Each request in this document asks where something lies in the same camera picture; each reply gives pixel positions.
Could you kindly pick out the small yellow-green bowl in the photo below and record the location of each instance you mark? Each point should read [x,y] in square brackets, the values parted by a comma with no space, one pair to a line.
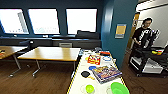
[89,88]

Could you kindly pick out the green plate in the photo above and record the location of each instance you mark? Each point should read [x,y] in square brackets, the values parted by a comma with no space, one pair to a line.
[119,88]

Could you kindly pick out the dark back cushion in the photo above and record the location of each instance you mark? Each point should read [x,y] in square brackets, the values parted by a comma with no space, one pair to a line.
[87,34]

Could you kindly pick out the red and yellow box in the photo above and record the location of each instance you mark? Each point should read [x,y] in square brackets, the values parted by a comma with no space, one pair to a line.
[94,60]

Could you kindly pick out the red and black item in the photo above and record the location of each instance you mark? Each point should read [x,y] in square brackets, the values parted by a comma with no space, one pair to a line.
[105,53]

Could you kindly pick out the small blue disc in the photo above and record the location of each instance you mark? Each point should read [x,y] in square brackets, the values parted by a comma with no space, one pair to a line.
[92,68]

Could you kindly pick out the bright office window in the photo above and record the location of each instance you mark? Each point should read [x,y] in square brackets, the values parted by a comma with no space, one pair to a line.
[13,21]
[44,21]
[81,21]

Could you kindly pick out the colourful board game box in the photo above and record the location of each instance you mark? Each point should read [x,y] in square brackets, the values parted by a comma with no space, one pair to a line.
[106,74]

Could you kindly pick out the long light wooden table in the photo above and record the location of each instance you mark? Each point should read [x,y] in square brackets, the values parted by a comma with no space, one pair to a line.
[50,53]

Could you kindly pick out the white table with items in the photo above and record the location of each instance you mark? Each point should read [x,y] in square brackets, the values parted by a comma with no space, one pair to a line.
[76,85]

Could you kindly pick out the brown wooden door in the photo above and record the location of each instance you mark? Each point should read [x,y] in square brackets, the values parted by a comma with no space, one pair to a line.
[134,23]

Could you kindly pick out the dark office chair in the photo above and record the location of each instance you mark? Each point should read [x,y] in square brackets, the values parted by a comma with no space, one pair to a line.
[26,45]

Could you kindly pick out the person in dark clothes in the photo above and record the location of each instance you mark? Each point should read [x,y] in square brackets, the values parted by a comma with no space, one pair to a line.
[144,33]

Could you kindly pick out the black wheeled cart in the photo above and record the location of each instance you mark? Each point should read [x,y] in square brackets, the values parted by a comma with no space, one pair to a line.
[146,65]

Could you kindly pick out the small wooden side table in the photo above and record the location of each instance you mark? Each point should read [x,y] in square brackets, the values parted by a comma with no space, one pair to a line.
[8,50]

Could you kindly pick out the yellow wall sign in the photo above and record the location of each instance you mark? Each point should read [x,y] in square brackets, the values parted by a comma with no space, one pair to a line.
[120,30]

